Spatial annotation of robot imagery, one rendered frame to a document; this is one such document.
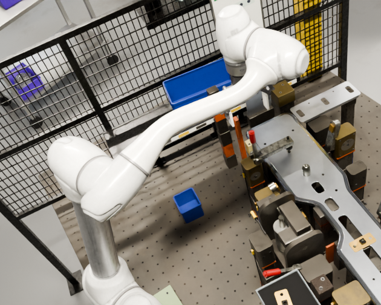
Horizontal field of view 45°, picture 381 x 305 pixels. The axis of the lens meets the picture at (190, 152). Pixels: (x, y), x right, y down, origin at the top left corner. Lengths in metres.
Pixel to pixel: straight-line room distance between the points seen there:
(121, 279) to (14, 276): 1.65
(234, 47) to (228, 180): 1.00
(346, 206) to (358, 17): 2.68
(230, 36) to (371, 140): 1.17
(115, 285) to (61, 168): 0.54
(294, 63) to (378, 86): 2.37
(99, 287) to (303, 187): 0.82
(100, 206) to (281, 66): 0.59
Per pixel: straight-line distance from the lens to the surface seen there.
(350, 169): 1.84
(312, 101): 2.07
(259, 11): 2.13
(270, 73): 1.25
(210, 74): 2.13
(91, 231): 1.51
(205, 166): 2.29
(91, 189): 1.26
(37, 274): 3.20
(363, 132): 2.35
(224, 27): 1.33
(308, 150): 1.89
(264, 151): 1.81
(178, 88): 2.12
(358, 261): 1.64
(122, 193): 1.23
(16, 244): 3.41
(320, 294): 1.48
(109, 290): 1.71
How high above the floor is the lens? 2.46
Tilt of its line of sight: 48 degrees down
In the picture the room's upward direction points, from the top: 20 degrees counter-clockwise
